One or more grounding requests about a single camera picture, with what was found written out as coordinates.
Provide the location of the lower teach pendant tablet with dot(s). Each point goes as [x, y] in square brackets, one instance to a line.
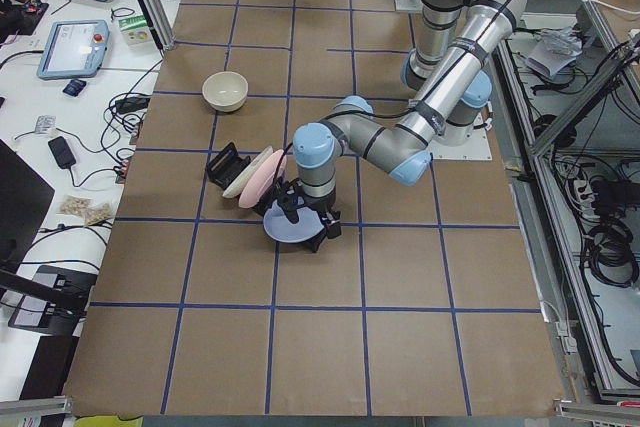
[74, 49]

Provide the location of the cream bowl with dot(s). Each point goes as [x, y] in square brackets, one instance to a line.
[225, 91]

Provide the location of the black power adapter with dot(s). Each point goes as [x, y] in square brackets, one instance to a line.
[61, 152]

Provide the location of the blue plate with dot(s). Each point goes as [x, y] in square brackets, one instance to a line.
[279, 228]

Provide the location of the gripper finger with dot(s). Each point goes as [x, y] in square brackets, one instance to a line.
[314, 243]
[289, 207]

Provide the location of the green white carton box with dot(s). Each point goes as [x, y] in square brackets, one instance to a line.
[134, 30]

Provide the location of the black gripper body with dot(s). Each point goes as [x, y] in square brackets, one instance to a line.
[320, 207]

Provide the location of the black plate rack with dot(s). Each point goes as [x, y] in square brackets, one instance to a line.
[226, 166]

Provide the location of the pink plate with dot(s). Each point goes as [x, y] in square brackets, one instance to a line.
[261, 180]

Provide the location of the cream plate in rack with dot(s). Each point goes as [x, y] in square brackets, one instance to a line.
[239, 183]

